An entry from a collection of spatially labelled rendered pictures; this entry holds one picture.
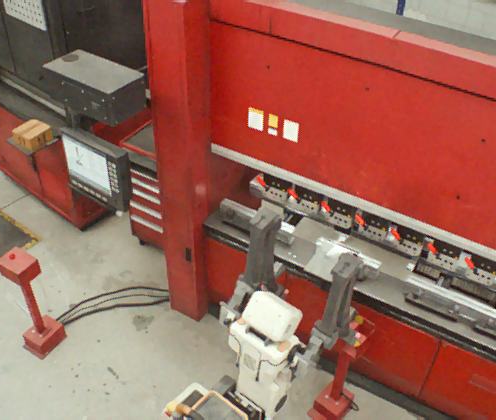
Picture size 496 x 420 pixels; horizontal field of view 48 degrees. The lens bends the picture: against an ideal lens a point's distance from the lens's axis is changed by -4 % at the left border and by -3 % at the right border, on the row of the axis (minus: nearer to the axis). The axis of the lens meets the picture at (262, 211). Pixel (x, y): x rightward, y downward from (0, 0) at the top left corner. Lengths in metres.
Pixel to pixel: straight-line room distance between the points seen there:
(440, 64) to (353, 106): 0.49
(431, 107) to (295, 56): 0.68
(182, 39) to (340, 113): 0.84
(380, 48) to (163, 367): 2.49
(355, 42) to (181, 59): 0.87
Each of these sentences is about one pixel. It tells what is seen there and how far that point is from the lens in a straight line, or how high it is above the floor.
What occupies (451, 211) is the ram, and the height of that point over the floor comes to 1.53.
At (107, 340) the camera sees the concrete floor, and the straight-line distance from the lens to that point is 4.17.
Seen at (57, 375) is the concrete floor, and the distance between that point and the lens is 4.08.
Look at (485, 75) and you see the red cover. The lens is 2.50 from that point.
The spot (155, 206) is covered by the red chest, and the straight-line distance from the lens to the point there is 4.28.
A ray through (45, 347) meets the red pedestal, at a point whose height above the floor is 0.06.
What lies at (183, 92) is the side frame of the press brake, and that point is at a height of 1.82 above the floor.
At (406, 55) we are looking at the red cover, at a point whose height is 2.24.
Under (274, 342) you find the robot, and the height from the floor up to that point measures 1.23.
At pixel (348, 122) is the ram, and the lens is 2.82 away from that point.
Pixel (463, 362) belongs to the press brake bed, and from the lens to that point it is 3.38.
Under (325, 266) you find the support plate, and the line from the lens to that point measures 3.20.
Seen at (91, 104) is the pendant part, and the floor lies 1.84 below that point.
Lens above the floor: 3.26
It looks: 40 degrees down
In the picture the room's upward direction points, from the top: 3 degrees clockwise
